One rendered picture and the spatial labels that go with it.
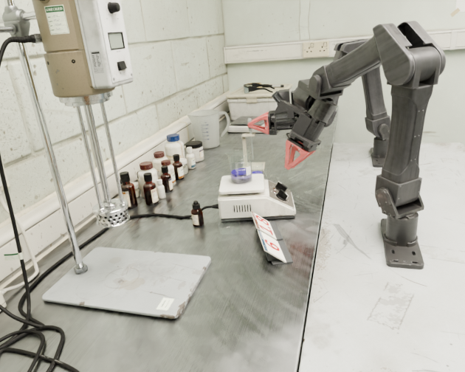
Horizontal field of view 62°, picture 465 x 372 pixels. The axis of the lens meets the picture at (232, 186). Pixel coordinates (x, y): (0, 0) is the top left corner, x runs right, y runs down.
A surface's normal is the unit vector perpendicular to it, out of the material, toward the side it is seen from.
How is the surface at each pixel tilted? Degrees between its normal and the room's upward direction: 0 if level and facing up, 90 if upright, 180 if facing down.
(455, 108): 90
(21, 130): 90
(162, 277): 0
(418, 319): 0
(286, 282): 0
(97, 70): 90
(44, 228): 90
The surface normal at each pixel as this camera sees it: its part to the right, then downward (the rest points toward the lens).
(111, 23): 0.96, 0.03
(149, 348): -0.08, -0.92
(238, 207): -0.05, 0.38
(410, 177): 0.43, 0.36
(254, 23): -0.27, 0.38
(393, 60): -0.90, 0.23
